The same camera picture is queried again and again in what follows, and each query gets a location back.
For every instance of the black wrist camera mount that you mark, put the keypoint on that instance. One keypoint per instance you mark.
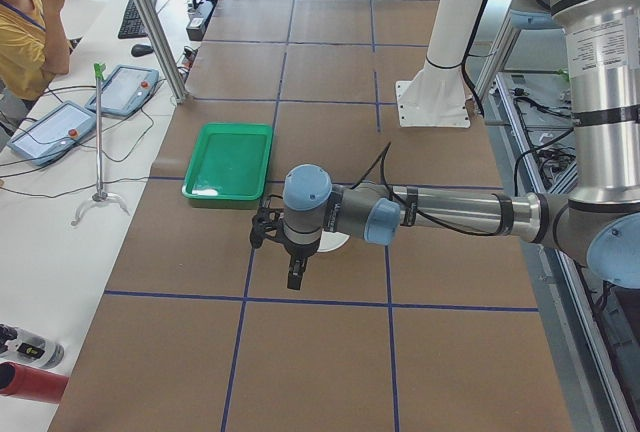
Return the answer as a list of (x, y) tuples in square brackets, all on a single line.
[(266, 223)]

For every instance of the black keyboard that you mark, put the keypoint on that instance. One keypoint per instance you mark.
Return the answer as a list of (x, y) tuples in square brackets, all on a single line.
[(132, 25)]

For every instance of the person in yellow shirt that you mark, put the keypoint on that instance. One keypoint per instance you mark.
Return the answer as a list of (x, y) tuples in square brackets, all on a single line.
[(34, 46)]

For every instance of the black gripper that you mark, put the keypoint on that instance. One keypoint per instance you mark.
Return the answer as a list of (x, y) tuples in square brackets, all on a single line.
[(299, 251)]

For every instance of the black computer mouse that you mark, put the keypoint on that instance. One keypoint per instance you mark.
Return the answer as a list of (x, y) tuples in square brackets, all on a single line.
[(140, 50)]

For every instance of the aluminium frame rail right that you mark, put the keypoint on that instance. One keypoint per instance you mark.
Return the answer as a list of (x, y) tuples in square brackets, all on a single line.
[(584, 166)]

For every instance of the teach pendant tablet far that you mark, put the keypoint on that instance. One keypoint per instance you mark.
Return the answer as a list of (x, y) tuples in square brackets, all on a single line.
[(126, 89)]

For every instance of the silver stand with green clip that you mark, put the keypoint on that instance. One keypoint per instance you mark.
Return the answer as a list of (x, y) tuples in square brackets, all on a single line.
[(101, 197)]

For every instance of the white round plate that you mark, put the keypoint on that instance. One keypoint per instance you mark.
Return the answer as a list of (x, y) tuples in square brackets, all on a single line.
[(331, 241)]

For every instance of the green plastic tray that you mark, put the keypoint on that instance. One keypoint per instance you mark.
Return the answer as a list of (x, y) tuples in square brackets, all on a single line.
[(229, 164)]

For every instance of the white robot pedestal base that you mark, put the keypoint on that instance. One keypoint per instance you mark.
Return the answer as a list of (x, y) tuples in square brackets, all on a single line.
[(436, 96)]

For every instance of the teach pendant tablet near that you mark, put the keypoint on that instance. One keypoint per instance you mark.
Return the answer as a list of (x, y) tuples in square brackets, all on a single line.
[(51, 137)]

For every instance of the red cylinder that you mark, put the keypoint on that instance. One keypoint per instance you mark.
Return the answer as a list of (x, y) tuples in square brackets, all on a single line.
[(24, 382)]

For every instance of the aluminium frame post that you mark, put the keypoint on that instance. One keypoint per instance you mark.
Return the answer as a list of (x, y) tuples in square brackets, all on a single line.
[(162, 49)]

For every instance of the teach pendant tablet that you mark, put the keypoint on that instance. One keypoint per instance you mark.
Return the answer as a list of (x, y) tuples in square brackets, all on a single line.
[(51, 137), (126, 89)]

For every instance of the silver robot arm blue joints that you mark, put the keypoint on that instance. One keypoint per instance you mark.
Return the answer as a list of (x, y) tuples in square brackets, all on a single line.
[(602, 38)]

